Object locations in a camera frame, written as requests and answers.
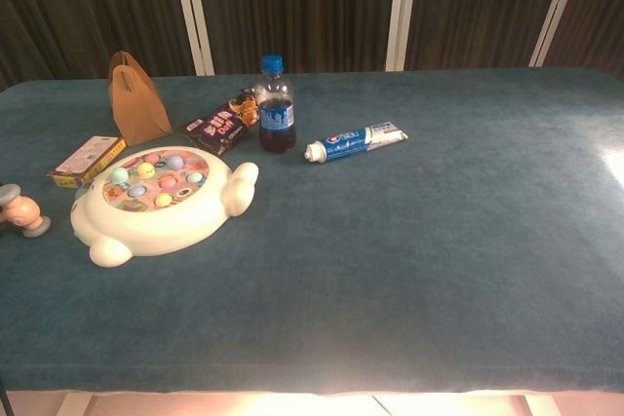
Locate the brown yellow flat carton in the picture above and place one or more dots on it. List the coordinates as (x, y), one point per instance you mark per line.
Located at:
(85, 160)

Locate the dark pleated curtain panel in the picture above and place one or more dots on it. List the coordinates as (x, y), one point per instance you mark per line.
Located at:
(599, 2)
(478, 2)
(302, 2)
(88, 2)

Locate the cola bottle blue cap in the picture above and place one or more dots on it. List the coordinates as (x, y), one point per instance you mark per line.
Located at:
(275, 119)

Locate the white partition frame post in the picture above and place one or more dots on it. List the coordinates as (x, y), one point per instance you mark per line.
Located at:
(401, 11)
(195, 21)
(556, 11)

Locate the orange blue snack packet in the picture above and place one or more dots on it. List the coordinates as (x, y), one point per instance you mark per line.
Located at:
(244, 106)

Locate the cream whack-a-mole toy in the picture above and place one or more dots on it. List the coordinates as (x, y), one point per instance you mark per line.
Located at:
(195, 221)

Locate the brown paper gable box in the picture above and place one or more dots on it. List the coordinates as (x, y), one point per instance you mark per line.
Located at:
(139, 109)

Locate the purple chocolate snack packet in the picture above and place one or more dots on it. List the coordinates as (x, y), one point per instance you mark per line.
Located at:
(217, 131)

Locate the teal blue tablecloth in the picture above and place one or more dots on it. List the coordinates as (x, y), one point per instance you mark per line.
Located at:
(365, 265)

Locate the blue white toothpaste tube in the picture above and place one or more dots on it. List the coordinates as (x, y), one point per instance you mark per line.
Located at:
(351, 142)

